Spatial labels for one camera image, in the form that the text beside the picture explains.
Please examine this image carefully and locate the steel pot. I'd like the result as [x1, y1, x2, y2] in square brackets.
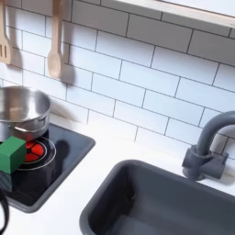
[0, 85, 52, 143]

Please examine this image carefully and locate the grey sink basin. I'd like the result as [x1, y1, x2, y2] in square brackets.
[79, 159, 235, 235]

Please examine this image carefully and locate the black stove top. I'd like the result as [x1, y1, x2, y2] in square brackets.
[0, 122, 96, 214]

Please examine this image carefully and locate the thin black cable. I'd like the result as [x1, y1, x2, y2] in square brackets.
[0, 190, 10, 235]

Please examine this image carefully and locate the grey tap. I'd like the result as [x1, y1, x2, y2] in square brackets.
[181, 110, 235, 182]

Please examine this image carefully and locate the wooden spoon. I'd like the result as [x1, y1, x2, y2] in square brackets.
[47, 0, 64, 80]

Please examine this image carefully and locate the wooden slotted spatula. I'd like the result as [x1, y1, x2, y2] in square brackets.
[0, 0, 13, 65]

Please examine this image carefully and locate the green wooden block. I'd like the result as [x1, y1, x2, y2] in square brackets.
[0, 135, 28, 175]

